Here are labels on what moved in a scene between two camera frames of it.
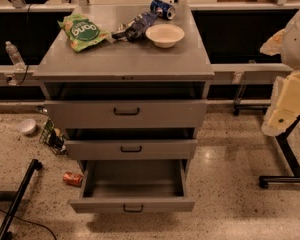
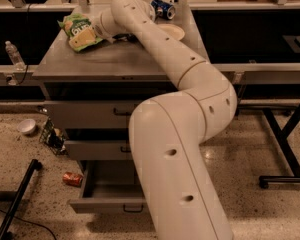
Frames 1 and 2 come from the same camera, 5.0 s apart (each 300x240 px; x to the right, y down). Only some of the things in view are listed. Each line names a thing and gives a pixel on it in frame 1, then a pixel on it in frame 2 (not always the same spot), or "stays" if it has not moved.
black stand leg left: (4, 233) stays
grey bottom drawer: (133, 186) stays
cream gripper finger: (274, 44) to (84, 37)
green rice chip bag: (83, 32) stays
